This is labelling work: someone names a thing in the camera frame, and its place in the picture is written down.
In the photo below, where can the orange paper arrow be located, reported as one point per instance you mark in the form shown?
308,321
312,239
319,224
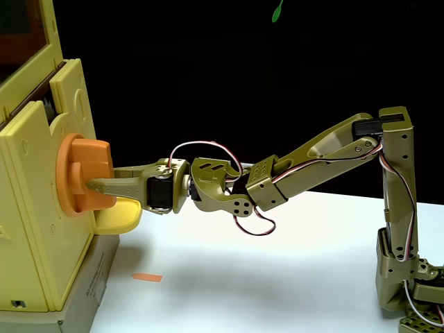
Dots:
147,277

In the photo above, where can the orange vending machine knob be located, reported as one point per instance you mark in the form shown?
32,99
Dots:
92,159

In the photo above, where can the cardboard box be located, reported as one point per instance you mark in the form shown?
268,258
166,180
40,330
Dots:
83,295

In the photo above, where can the yellow toy vending machine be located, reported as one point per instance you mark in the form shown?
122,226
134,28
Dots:
31,194

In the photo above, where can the green leaf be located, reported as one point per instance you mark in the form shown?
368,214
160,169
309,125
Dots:
277,14

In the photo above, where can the yellow dispensing tray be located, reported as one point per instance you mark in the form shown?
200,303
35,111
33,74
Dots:
121,218

